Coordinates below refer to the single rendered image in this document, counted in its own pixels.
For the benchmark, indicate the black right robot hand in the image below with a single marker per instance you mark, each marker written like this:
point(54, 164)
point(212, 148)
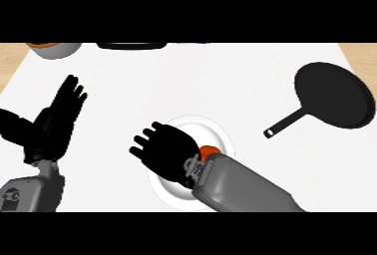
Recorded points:
point(168, 152)

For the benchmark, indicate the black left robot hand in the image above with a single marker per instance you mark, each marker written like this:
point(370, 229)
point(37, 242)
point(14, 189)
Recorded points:
point(60, 113)

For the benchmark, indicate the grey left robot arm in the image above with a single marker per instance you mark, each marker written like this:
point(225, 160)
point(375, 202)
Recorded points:
point(34, 192)

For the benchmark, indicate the orange can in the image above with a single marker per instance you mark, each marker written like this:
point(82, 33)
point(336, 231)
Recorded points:
point(209, 151)

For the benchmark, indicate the white round plate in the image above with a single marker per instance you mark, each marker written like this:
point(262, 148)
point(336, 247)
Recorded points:
point(216, 132)

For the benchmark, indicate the black frying pan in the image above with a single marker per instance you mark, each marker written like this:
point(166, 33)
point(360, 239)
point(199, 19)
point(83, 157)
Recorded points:
point(333, 96)

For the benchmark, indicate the white bowl with orange contents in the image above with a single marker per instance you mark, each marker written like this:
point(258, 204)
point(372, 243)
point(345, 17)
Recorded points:
point(57, 50)

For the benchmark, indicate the black flat appliance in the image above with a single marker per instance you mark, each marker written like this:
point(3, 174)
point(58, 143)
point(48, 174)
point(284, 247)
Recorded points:
point(132, 45)

